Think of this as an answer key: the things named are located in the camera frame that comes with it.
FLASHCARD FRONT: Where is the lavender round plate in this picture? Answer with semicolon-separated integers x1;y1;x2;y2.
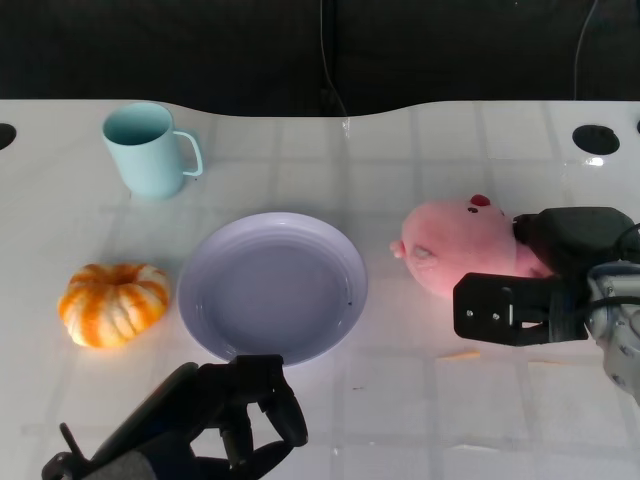
176;212;370;369

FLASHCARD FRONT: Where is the orange white striped pumpkin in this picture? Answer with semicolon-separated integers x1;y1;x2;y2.
57;262;171;349

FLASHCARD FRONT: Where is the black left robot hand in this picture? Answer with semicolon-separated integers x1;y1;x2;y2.
89;353;309;480

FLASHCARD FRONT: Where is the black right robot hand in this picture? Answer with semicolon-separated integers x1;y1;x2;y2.
452;206;640;349

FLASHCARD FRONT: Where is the light blue handled cup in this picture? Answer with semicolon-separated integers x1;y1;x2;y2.
102;101;205;201

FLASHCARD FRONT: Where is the thin grey hanging cable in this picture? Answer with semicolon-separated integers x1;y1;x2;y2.
319;0;349;119
573;0;601;101

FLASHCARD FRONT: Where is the pink plush doll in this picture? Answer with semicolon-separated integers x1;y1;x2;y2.
389;193;551;300

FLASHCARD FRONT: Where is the black backdrop cloth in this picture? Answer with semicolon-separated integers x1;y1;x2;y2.
0;0;640;119

